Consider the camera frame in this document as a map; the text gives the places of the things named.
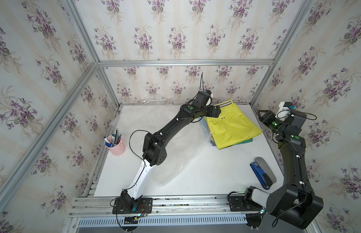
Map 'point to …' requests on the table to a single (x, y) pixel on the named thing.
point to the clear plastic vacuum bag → (188, 156)
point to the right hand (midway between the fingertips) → (265, 112)
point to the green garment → (249, 140)
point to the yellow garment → (232, 127)
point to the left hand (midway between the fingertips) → (214, 110)
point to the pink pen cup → (114, 143)
